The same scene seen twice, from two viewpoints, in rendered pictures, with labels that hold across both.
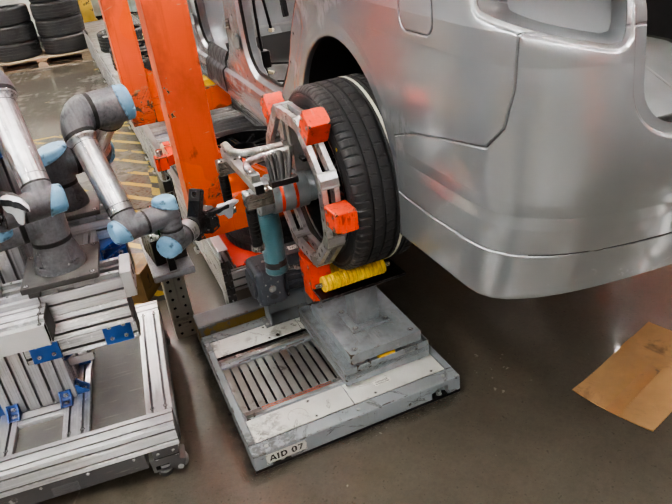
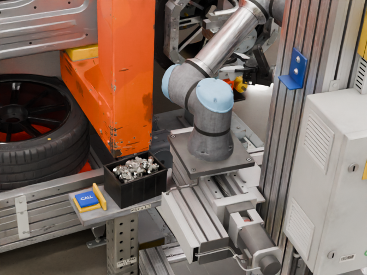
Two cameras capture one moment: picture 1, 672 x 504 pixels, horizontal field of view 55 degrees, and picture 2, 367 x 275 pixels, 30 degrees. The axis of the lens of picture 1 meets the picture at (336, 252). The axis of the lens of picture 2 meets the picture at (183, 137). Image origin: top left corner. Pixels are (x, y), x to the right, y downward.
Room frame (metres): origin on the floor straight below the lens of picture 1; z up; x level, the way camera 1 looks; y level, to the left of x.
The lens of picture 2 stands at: (2.59, 2.77, 2.11)
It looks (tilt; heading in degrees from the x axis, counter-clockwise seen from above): 35 degrees down; 262
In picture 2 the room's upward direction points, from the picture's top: 3 degrees clockwise
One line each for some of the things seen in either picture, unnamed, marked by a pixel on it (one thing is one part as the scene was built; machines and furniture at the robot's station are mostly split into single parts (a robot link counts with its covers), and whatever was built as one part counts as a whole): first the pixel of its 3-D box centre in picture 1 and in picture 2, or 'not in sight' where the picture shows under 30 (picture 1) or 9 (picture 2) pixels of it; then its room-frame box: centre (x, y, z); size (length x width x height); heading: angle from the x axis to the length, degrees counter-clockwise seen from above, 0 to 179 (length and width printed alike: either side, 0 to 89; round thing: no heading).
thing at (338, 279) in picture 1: (353, 274); (229, 75); (2.00, -0.05, 0.51); 0.29 x 0.06 x 0.06; 110
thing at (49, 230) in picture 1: (40, 216); not in sight; (1.77, 0.85, 0.98); 0.13 x 0.12 x 0.14; 119
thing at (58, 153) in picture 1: (56, 162); (212, 103); (2.26, 0.96, 0.98); 0.13 x 0.12 x 0.14; 126
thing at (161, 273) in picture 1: (165, 253); (129, 195); (2.51, 0.74, 0.44); 0.43 x 0.17 x 0.03; 20
